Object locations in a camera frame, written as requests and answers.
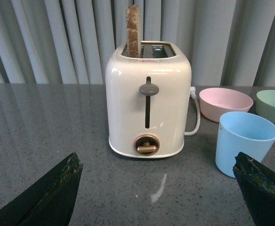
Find cream white toaster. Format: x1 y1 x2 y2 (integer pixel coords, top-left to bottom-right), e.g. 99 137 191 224
105 41 192 158

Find brown toast slice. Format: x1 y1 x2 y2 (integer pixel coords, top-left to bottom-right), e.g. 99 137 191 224
126 5 142 58

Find green bowl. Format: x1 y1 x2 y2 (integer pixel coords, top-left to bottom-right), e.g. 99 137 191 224
256 90 275 124

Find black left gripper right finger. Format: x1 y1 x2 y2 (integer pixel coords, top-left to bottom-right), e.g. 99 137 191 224
233 152 275 226

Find grey vertical blinds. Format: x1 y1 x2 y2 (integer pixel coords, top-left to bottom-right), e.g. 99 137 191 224
0 0 275 87

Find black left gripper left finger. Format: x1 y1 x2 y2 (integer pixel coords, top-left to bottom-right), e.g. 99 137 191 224
0 153 83 226

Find pink bowl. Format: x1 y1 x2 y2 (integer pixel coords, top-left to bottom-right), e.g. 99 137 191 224
199 88 253 122

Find white toaster power cable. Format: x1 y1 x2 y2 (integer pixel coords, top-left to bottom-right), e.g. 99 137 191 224
184 86 201 137

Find light blue cup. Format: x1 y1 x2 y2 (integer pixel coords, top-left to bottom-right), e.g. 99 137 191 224
215 112 275 178

